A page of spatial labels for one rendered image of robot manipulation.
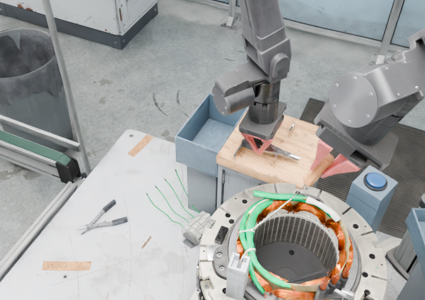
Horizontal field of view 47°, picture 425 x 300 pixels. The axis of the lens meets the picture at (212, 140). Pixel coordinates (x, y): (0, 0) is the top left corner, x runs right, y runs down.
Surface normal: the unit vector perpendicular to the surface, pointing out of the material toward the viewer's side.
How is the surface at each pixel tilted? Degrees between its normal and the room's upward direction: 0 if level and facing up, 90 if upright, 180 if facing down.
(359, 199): 90
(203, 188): 90
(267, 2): 89
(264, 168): 0
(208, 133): 0
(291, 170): 0
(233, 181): 90
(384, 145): 22
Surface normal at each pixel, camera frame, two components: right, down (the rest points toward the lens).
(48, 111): 0.77, 0.50
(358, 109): -0.75, 0.26
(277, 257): 0.01, -0.70
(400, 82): 0.47, -0.29
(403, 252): -0.88, 0.33
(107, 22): -0.42, 0.65
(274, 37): 0.52, 0.61
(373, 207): -0.70, 0.51
